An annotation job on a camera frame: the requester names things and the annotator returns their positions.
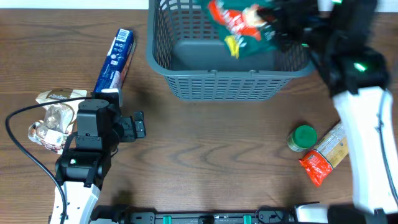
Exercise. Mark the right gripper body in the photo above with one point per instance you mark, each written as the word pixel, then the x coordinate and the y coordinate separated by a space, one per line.
pixel 298 36

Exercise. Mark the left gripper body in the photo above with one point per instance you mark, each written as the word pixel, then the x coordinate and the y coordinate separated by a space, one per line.
pixel 127 130

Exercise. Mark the green Nescafe coffee bag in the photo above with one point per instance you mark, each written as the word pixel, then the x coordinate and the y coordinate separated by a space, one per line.
pixel 243 25

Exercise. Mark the beige snack pouch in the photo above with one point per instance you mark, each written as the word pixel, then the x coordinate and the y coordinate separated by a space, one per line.
pixel 52 131

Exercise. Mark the blue rectangular carton box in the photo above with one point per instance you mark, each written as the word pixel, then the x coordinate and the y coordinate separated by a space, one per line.
pixel 117 61

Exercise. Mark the green lid jar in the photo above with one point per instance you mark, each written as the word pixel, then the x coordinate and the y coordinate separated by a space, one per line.
pixel 302 138

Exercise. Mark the orange pasta packet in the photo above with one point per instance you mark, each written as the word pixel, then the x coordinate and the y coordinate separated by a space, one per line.
pixel 320 161

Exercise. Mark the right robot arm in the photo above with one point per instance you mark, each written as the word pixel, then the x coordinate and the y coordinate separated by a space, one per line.
pixel 357 78

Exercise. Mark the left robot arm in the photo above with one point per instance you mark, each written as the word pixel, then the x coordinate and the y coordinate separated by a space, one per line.
pixel 80 171

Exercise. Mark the grey plastic basket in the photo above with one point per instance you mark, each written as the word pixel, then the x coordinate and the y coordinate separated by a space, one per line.
pixel 184 47

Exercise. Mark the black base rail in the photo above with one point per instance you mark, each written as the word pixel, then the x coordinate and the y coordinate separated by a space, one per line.
pixel 129 215

